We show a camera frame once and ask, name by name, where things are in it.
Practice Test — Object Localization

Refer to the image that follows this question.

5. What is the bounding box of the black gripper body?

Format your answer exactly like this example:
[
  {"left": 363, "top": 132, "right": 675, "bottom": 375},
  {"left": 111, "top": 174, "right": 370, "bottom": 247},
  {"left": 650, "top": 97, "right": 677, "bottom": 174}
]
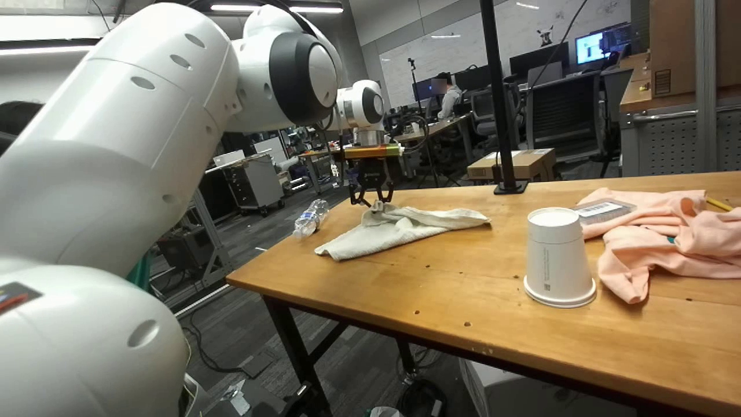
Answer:
[{"left": 348, "top": 159, "right": 394, "bottom": 204}]

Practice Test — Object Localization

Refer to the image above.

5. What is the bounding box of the white cloth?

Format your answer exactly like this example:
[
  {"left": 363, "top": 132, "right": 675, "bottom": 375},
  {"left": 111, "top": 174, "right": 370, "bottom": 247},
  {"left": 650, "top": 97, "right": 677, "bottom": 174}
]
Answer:
[{"left": 316, "top": 207, "right": 490, "bottom": 262}]

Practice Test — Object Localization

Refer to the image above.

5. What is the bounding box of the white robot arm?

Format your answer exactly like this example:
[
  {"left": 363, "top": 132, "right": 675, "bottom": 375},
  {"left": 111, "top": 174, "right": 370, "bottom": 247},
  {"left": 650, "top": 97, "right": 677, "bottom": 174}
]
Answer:
[{"left": 0, "top": 2, "right": 345, "bottom": 417}]

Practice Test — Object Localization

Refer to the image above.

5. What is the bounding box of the pink cloth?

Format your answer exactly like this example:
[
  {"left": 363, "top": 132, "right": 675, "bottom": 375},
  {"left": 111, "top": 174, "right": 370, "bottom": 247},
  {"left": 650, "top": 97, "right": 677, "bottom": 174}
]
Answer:
[{"left": 578, "top": 187, "right": 741, "bottom": 304}]

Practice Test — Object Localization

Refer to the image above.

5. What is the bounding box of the clear plastic water bottle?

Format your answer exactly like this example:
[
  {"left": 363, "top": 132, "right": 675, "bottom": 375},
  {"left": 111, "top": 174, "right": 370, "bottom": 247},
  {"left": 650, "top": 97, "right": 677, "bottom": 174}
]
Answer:
[{"left": 295, "top": 200, "right": 329, "bottom": 239}]

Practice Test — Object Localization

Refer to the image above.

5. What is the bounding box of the seated person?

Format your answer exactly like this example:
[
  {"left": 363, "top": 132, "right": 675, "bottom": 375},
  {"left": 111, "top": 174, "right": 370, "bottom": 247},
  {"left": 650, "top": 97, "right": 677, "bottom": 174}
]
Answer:
[{"left": 436, "top": 71, "right": 460, "bottom": 117}]

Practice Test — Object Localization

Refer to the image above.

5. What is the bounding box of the black vertical pole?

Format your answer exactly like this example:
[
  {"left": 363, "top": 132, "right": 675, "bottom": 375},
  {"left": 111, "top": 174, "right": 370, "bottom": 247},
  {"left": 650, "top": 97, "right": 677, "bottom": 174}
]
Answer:
[{"left": 480, "top": 0, "right": 526, "bottom": 194}]

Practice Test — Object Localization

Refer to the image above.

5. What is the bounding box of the cardboard box on stool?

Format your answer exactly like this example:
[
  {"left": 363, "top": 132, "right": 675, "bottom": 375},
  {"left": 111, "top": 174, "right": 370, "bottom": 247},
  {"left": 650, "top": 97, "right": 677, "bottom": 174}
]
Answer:
[{"left": 467, "top": 149, "right": 555, "bottom": 182}]

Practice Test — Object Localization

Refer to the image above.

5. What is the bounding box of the white paper cup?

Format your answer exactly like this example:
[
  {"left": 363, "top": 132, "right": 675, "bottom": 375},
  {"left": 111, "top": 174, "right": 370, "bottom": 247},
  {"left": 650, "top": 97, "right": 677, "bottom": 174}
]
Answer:
[{"left": 524, "top": 207, "right": 598, "bottom": 307}]

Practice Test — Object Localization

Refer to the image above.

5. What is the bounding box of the small grey card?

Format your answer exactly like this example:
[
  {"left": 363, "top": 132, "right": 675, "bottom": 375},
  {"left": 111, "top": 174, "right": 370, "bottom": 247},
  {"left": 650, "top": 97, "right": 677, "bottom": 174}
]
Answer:
[{"left": 576, "top": 200, "right": 632, "bottom": 225}]

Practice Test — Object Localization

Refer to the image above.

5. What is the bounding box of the computer monitor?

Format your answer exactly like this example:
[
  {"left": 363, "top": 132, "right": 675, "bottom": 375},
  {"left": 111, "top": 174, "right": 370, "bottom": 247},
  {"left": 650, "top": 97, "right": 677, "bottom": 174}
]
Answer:
[{"left": 575, "top": 26, "right": 629, "bottom": 68}]

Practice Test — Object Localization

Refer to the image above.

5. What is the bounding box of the grey drawer cabinet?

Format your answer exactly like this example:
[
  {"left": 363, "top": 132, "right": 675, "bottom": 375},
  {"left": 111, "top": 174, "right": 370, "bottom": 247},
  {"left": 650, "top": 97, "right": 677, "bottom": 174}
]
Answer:
[{"left": 619, "top": 53, "right": 741, "bottom": 178}]

